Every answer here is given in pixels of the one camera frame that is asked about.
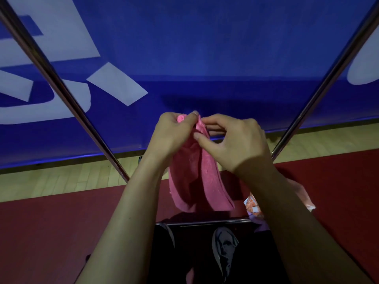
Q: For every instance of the person's right hand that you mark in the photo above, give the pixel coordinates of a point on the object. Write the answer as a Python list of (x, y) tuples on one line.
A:
[(239, 147)]

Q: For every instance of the person's left hand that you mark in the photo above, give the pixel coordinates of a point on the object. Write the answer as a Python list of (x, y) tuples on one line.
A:
[(168, 139)]

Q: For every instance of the pink towel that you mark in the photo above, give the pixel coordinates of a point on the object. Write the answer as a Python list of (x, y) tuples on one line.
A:
[(195, 180)]

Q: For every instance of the orange patterned towel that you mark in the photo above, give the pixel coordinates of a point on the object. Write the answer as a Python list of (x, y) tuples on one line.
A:
[(253, 207)]

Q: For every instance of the purple towel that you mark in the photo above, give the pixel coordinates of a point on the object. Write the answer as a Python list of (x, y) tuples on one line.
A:
[(260, 225)]

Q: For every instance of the metal drying rack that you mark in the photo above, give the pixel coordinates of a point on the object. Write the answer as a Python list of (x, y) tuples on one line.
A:
[(56, 82)]

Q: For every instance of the person's left forearm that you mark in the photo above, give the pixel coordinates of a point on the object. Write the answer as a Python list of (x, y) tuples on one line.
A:
[(124, 230)]

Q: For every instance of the person's right forearm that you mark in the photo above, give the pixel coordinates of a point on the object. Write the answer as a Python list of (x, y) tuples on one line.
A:
[(305, 239)]

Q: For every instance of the person's left grey shoe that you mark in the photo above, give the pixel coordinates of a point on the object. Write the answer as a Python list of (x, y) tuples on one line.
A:
[(168, 233)]

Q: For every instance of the person's grey shoe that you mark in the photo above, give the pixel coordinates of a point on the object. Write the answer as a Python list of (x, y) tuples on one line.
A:
[(168, 233), (224, 245)]

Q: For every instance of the person's right grey shoe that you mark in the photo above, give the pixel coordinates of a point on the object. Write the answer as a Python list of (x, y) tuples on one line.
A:
[(224, 245)]

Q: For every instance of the person's black trousers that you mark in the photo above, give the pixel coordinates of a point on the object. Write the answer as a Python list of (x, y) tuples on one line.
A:
[(192, 254)]

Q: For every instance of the blue banner with white print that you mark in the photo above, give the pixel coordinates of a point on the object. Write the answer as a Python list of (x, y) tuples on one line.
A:
[(207, 41)]

